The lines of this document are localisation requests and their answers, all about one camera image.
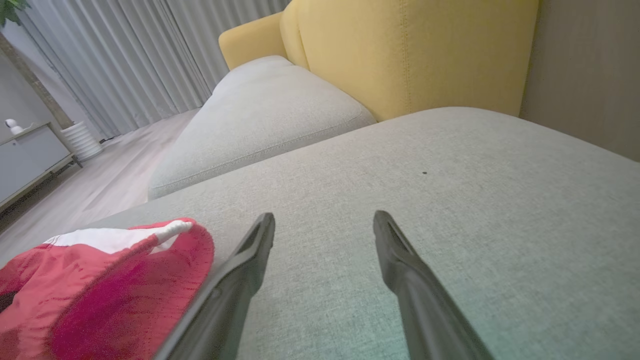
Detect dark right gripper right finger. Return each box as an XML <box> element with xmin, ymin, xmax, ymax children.
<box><xmin>372</xmin><ymin>210</ymin><xmax>496</xmax><ymax>360</ymax></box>

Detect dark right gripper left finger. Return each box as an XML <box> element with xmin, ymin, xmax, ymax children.
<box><xmin>152</xmin><ymin>212</ymin><xmax>276</xmax><ymax>360</ymax></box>

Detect red garment with white stripes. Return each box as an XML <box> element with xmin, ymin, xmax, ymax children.
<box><xmin>0</xmin><ymin>217</ymin><xmax>216</xmax><ymax>360</ymax></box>

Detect large grey sofa seat cushion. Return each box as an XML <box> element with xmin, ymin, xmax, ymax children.
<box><xmin>75</xmin><ymin>106</ymin><xmax>640</xmax><ymax>360</ymax></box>

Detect small grey sofa seat cushion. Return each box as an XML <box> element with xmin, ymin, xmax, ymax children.
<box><xmin>147</xmin><ymin>55</ymin><xmax>377</xmax><ymax>201</ymax></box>

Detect white ribbed pot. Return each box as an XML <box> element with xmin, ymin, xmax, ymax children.
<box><xmin>61</xmin><ymin>121</ymin><xmax>104</xmax><ymax>162</ymax></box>

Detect grey low cabinet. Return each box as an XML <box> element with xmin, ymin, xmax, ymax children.
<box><xmin>0</xmin><ymin>121</ymin><xmax>83</xmax><ymax>213</ymax></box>

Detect yellow sofa backrest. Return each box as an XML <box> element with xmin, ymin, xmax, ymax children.
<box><xmin>218</xmin><ymin>0</ymin><xmax>540</xmax><ymax>122</ymax></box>

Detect grey pleated curtain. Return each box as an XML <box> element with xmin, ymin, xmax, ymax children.
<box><xmin>15</xmin><ymin>0</ymin><xmax>293</xmax><ymax>138</ymax></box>

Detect small white figurine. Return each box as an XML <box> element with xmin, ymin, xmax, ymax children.
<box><xmin>4</xmin><ymin>118</ymin><xmax>33</xmax><ymax>136</ymax></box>

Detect green plant leaves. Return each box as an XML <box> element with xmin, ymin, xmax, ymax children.
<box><xmin>0</xmin><ymin>0</ymin><xmax>31</xmax><ymax>28</ymax></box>

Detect brown wooden post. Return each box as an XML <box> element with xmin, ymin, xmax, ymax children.
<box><xmin>0</xmin><ymin>32</ymin><xmax>75</xmax><ymax>130</ymax></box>

